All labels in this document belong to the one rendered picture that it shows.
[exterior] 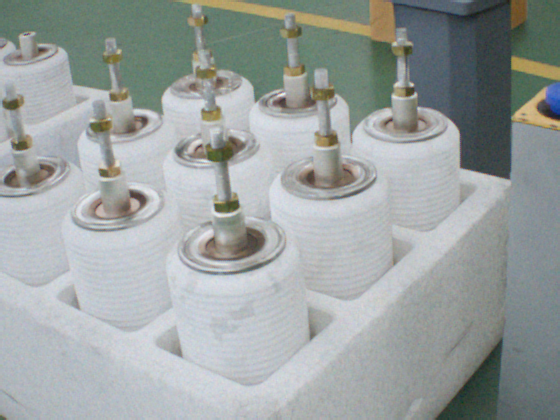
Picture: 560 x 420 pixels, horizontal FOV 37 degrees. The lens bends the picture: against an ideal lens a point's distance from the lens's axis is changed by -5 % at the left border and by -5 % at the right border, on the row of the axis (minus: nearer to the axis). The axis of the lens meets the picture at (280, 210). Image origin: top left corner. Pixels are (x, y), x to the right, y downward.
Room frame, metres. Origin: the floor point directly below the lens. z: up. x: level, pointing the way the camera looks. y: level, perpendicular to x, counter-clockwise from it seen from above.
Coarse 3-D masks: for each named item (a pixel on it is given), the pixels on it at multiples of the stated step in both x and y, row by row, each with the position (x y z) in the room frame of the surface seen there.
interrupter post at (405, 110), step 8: (392, 96) 0.70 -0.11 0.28; (416, 96) 0.70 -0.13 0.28; (392, 104) 0.70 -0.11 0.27; (400, 104) 0.70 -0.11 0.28; (408, 104) 0.69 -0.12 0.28; (416, 104) 0.70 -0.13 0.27; (400, 112) 0.70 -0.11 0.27; (408, 112) 0.69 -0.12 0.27; (416, 112) 0.70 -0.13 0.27; (400, 120) 0.70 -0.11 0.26; (408, 120) 0.69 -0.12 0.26; (416, 120) 0.70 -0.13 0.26; (400, 128) 0.70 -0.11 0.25; (408, 128) 0.69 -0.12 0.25
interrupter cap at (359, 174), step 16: (304, 160) 0.65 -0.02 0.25; (352, 160) 0.64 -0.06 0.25; (368, 160) 0.63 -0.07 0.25; (288, 176) 0.62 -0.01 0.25; (304, 176) 0.62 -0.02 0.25; (352, 176) 0.61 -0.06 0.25; (368, 176) 0.61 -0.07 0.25; (288, 192) 0.60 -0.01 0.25; (304, 192) 0.59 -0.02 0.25; (320, 192) 0.59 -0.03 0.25; (336, 192) 0.59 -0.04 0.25; (352, 192) 0.58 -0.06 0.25
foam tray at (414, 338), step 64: (448, 256) 0.61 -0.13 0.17; (0, 320) 0.61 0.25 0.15; (64, 320) 0.56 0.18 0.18; (320, 320) 0.54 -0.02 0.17; (384, 320) 0.53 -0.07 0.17; (448, 320) 0.61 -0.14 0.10; (0, 384) 0.64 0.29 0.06; (64, 384) 0.56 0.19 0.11; (128, 384) 0.50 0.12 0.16; (192, 384) 0.47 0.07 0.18; (320, 384) 0.47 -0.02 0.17; (384, 384) 0.53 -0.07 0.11; (448, 384) 0.61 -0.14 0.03
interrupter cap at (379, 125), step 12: (420, 108) 0.73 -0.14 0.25; (372, 120) 0.72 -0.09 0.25; (384, 120) 0.72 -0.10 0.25; (420, 120) 0.71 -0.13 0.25; (432, 120) 0.70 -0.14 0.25; (444, 120) 0.70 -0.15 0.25; (372, 132) 0.69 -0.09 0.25; (384, 132) 0.69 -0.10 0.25; (396, 132) 0.69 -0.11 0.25; (408, 132) 0.69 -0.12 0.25; (420, 132) 0.68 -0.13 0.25; (432, 132) 0.68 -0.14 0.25; (444, 132) 0.68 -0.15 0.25
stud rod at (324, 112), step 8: (320, 72) 0.61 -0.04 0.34; (320, 80) 0.61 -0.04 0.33; (320, 88) 0.61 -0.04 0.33; (320, 104) 0.61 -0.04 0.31; (328, 104) 0.61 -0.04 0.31; (320, 112) 0.61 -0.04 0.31; (328, 112) 0.61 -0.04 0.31; (320, 120) 0.61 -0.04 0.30; (328, 120) 0.61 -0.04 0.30; (320, 128) 0.62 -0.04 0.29; (328, 128) 0.61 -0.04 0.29
